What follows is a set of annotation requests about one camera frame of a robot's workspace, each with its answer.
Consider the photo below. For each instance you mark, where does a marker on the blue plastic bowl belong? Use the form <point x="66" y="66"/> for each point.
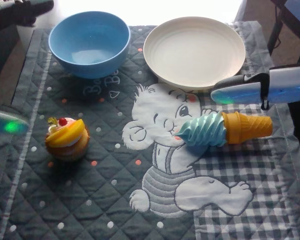
<point x="90" y="42"/>

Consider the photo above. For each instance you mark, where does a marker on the grey quilt with printed bear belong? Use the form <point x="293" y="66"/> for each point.
<point x="90" y="180"/>

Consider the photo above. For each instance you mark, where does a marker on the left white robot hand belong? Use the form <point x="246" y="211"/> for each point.
<point x="5" y="123"/>

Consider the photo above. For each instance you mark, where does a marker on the black metal stand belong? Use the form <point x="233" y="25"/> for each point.
<point x="275" y="25"/>

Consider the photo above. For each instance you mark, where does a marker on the white ridged plate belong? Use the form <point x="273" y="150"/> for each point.
<point x="192" y="52"/>

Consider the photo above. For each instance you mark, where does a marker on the toy ice cream blue swirl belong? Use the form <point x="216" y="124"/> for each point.
<point x="247" y="127"/>

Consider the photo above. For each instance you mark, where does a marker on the toy cupcake with fruit topping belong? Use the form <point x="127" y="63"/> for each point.
<point x="67" y="142"/>

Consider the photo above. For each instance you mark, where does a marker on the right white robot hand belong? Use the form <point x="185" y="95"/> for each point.
<point x="287" y="85"/>

